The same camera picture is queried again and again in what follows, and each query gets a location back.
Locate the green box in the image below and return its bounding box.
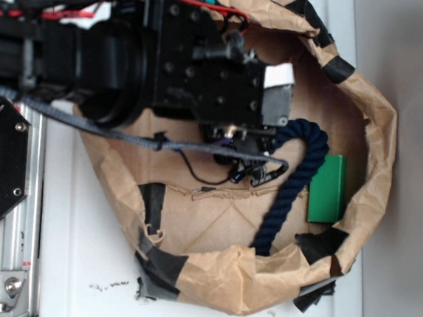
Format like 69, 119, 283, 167
307, 155, 347, 223

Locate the thin black wire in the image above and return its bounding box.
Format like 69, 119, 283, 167
174, 149, 246, 187

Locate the dark blue rope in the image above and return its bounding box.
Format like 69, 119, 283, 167
249, 114, 331, 262

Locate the aluminium extrusion rail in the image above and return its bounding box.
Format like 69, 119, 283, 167
1, 104, 47, 317

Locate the grey braided cable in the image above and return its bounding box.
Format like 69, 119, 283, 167
0, 81, 295, 181

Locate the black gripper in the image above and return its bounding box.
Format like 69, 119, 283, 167
140, 0, 295, 155

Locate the metal corner bracket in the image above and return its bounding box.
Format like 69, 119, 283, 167
0, 270, 29, 317

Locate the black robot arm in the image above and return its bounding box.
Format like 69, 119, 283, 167
0, 0, 293, 156

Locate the brown paper bag bin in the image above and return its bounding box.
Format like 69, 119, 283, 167
81, 0, 398, 316

